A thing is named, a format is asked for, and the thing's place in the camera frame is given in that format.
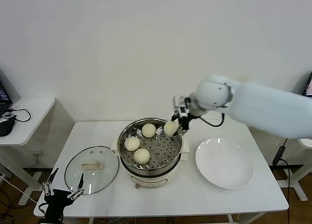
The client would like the stainless steel steamer basket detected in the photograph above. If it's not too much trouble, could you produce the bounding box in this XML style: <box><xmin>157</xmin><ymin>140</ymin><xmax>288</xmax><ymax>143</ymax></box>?
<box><xmin>111</xmin><ymin>117</ymin><xmax>191</xmax><ymax>170</ymax></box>

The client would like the round glass pot lid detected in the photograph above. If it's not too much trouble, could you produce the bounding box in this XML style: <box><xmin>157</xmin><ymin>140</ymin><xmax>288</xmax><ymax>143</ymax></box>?
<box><xmin>64</xmin><ymin>145</ymin><xmax>120</xmax><ymax>195</ymax></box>

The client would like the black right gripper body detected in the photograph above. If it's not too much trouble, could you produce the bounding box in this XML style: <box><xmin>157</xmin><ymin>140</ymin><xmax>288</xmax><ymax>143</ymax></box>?
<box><xmin>177</xmin><ymin>98</ymin><xmax>193</xmax><ymax>119</ymax></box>

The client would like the white steamed baozi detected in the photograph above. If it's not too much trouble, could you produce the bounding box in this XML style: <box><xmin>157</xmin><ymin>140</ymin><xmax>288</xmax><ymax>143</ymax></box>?
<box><xmin>163</xmin><ymin>121</ymin><xmax>179</xmax><ymax>137</ymax></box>
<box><xmin>141</xmin><ymin>123</ymin><xmax>157</xmax><ymax>138</ymax></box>
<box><xmin>134</xmin><ymin>148</ymin><xmax>151</xmax><ymax>164</ymax></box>
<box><xmin>124</xmin><ymin>136</ymin><xmax>141</xmax><ymax>152</ymax></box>

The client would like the small white printed tag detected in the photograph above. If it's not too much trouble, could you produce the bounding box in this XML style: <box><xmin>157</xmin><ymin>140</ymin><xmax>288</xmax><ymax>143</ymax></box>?
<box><xmin>1</xmin><ymin>111</ymin><xmax>17</xmax><ymax>120</ymax></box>

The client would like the black laptop with pink screen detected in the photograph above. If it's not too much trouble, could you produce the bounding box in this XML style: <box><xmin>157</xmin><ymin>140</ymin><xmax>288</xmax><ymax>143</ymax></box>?
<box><xmin>0</xmin><ymin>67</ymin><xmax>14</xmax><ymax>115</ymax></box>

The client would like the white floor cable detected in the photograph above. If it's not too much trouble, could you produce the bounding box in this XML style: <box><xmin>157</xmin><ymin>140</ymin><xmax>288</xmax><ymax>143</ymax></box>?
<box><xmin>0</xmin><ymin>174</ymin><xmax>39</xmax><ymax>205</ymax></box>

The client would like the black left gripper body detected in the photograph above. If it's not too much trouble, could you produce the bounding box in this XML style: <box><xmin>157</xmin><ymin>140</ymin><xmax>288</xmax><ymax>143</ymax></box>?
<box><xmin>40</xmin><ymin>188</ymin><xmax>74</xmax><ymax>221</ymax></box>

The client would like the white side desk black crossbar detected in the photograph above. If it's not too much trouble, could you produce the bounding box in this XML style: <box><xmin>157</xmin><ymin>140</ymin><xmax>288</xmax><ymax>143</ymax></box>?
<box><xmin>277</xmin><ymin>137</ymin><xmax>312</xmax><ymax>202</ymax></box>

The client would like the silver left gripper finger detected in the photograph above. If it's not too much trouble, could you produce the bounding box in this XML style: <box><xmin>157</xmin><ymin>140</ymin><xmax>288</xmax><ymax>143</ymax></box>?
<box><xmin>67</xmin><ymin>173</ymin><xmax>85</xmax><ymax>200</ymax></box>
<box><xmin>41</xmin><ymin>168</ymin><xmax>59</xmax><ymax>197</ymax></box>

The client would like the round white plate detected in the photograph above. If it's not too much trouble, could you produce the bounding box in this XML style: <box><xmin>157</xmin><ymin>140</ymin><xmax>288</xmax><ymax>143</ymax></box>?
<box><xmin>195</xmin><ymin>137</ymin><xmax>254</xmax><ymax>190</ymax></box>

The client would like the black power adapter with cable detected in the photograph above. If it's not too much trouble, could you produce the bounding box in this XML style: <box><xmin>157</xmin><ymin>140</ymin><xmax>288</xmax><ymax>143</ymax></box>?
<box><xmin>272</xmin><ymin>137</ymin><xmax>293</xmax><ymax>211</ymax></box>

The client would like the black computer mouse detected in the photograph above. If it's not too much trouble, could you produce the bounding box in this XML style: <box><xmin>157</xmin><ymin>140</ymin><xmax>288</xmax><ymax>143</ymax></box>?
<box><xmin>0</xmin><ymin>120</ymin><xmax>16</xmax><ymax>137</ymax></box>

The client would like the white rounded side desk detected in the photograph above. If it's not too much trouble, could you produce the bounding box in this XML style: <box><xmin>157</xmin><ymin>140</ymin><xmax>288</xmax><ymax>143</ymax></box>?
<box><xmin>0</xmin><ymin>97</ymin><xmax>57</xmax><ymax>206</ymax></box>

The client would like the thin black looped cable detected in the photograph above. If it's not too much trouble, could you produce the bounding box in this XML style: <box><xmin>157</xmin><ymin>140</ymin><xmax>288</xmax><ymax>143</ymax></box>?
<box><xmin>8</xmin><ymin>107</ymin><xmax>32</xmax><ymax>122</ymax></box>

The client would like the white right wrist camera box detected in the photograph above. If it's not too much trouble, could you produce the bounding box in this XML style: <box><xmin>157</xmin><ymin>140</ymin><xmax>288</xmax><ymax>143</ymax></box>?
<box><xmin>173</xmin><ymin>94</ymin><xmax>189</xmax><ymax>118</ymax></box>

